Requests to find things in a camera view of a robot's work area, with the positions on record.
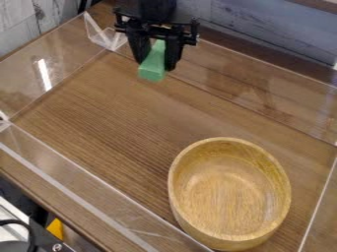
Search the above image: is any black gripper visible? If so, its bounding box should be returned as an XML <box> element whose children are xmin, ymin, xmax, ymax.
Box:
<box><xmin>113</xmin><ymin>0</ymin><xmax>199</xmax><ymax>71</ymax></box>

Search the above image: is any green rectangular block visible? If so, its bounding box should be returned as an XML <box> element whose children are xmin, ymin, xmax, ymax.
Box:
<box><xmin>137</xmin><ymin>39</ymin><xmax>165</xmax><ymax>82</ymax></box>

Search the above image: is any brown wooden bowl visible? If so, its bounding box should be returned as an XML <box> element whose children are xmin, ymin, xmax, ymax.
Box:
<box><xmin>167</xmin><ymin>137</ymin><xmax>292</xmax><ymax>251</ymax></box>

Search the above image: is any yellow black device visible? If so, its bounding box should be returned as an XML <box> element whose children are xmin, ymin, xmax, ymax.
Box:
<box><xmin>29</xmin><ymin>219</ymin><xmax>76</xmax><ymax>252</ymax></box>

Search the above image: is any clear acrylic corner bracket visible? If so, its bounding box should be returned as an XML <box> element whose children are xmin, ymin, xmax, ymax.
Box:
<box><xmin>82</xmin><ymin>13</ymin><xmax>126</xmax><ymax>51</ymax></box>

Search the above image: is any clear acrylic left wall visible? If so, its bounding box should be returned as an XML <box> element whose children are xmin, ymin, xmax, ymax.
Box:
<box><xmin>0</xmin><ymin>15</ymin><xmax>102</xmax><ymax>120</ymax></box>

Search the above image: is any clear acrylic wall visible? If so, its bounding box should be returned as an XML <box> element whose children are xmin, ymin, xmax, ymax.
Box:
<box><xmin>114</xmin><ymin>13</ymin><xmax>337</xmax><ymax>146</ymax></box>
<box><xmin>0</xmin><ymin>121</ymin><xmax>211</xmax><ymax>252</ymax></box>
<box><xmin>0</xmin><ymin>15</ymin><xmax>102</xmax><ymax>120</ymax></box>

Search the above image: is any clear acrylic back wall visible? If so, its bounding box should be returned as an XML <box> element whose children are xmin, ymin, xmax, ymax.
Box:
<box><xmin>114</xmin><ymin>13</ymin><xmax>337</xmax><ymax>146</ymax></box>

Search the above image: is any clear acrylic front wall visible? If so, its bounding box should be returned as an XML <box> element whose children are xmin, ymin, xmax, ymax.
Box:
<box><xmin>0</xmin><ymin>121</ymin><xmax>211</xmax><ymax>252</ymax></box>

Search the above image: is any black cable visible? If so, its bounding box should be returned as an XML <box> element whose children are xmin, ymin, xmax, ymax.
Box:
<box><xmin>0</xmin><ymin>219</ymin><xmax>40</xmax><ymax>252</ymax></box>

